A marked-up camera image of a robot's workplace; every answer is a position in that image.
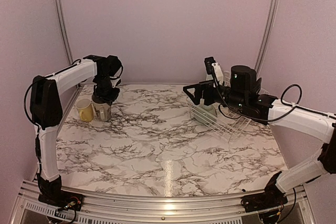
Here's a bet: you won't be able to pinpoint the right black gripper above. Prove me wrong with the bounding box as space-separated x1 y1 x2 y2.
184 79 247 110

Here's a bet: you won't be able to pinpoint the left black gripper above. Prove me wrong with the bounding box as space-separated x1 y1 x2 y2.
93 73 120 105

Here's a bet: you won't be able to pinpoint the beige patterned mug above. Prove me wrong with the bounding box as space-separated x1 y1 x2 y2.
91 95 111 122

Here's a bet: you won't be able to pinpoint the yellow mug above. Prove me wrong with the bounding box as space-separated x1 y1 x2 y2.
75 99 94 122

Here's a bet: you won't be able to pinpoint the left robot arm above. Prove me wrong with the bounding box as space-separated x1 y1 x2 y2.
24 55 123 211

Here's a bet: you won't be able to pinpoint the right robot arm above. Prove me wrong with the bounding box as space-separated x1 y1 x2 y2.
183 62 335 211

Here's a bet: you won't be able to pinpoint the green bowl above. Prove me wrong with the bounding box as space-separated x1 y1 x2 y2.
192 104 217 125

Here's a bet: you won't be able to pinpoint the white wire dish rack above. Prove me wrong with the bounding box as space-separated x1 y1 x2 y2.
185 70 259 142

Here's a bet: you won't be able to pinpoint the right aluminium frame post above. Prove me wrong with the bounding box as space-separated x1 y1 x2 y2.
255 0 279 76

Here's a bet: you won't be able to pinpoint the aluminium frame post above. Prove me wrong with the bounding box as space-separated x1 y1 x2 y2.
54 0 74 66
255 0 279 76

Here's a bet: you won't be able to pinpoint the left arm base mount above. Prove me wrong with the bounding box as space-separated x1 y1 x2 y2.
38 190 83 211

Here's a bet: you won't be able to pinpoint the left aluminium frame post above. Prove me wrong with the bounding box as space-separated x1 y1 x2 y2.
54 0 74 66

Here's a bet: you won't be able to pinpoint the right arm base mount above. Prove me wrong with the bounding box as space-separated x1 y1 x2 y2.
240 192 288 212

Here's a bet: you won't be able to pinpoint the front aluminium rail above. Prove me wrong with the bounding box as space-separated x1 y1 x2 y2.
9 180 315 223

